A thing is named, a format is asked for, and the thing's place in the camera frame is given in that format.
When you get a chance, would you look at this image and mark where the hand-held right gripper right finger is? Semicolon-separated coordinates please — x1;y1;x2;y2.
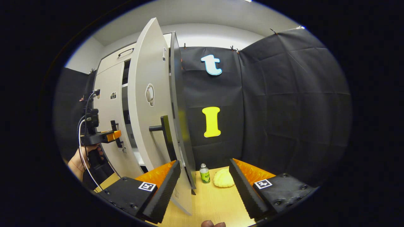
229;158;318;221

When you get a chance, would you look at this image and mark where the grey double-door shoe cabinet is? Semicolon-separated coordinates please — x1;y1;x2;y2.
92;32;198;195

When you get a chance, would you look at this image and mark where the yellow plush toy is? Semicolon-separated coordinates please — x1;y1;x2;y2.
213;168;235;188

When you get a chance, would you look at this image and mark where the cabinet door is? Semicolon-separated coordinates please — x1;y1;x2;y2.
93;61;144;178
127;17;193;216

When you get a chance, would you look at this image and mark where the small green bottle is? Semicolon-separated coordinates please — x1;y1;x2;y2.
199;163;211;184

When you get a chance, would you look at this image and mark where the black door handle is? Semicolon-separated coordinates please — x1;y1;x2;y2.
149;115;177;162
110;120;124;148

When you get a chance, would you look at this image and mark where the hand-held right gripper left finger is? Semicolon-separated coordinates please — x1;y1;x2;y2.
96;160;182;224

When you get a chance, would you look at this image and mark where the grey cabinet drawer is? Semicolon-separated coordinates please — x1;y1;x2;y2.
99;33;172;71

